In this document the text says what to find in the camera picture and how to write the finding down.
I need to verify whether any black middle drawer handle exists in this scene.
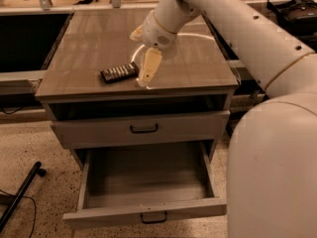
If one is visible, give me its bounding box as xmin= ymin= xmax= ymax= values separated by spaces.
xmin=140 ymin=211 xmax=167 ymax=225

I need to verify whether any wooden drawer cabinet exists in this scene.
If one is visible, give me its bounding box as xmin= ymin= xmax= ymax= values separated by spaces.
xmin=36 ymin=8 xmax=238 ymax=164

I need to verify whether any black floor cable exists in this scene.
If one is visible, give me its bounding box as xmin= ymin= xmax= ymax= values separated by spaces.
xmin=0 ymin=188 xmax=38 ymax=238

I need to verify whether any closed top drawer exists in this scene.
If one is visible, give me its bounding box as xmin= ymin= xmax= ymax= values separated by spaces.
xmin=52 ymin=111 xmax=230 ymax=149

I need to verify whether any black top drawer handle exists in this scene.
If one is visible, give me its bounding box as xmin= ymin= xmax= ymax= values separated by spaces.
xmin=130 ymin=124 xmax=159 ymax=134

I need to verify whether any black stand leg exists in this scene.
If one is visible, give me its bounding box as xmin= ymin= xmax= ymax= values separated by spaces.
xmin=0 ymin=162 xmax=47 ymax=232

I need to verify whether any black drawer handle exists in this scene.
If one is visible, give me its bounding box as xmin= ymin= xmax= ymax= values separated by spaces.
xmin=140 ymin=211 xmax=167 ymax=225
xmin=130 ymin=124 xmax=159 ymax=134

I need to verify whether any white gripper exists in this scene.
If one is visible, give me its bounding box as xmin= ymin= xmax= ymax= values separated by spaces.
xmin=130 ymin=10 xmax=176 ymax=87

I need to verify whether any black headset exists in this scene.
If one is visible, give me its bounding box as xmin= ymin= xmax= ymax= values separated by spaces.
xmin=266 ymin=0 xmax=317 ymax=36

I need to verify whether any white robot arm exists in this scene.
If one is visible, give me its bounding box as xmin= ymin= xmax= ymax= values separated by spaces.
xmin=134 ymin=0 xmax=317 ymax=238

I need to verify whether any open middle drawer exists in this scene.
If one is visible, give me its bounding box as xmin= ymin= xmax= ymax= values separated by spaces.
xmin=63 ymin=141 xmax=227 ymax=229

